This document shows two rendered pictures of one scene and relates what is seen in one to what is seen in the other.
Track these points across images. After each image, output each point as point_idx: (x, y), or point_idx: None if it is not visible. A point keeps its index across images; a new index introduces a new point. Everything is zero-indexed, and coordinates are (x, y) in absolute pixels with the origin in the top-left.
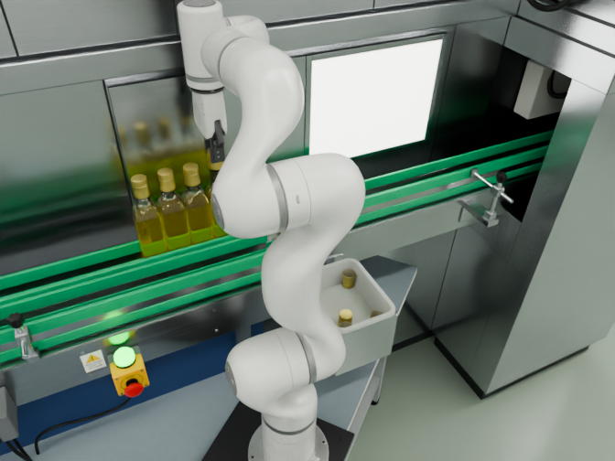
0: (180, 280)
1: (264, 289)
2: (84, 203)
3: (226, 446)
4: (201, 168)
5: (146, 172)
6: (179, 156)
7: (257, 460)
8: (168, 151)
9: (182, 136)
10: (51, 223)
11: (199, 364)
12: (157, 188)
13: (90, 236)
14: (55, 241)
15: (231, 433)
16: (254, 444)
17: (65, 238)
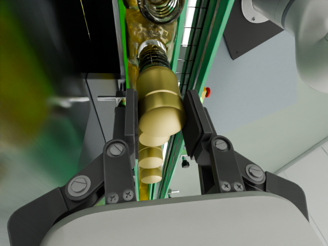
0: (203, 87)
1: None
2: (86, 151)
3: (232, 30)
4: (36, 43)
5: (73, 136)
6: (43, 110)
7: (256, 16)
8: (47, 138)
9: (14, 143)
10: (95, 155)
11: None
12: (77, 105)
13: (93, 123)
14: (98, 141)
15: (228, 23)
16: (247, 13)
17: (96, 138)
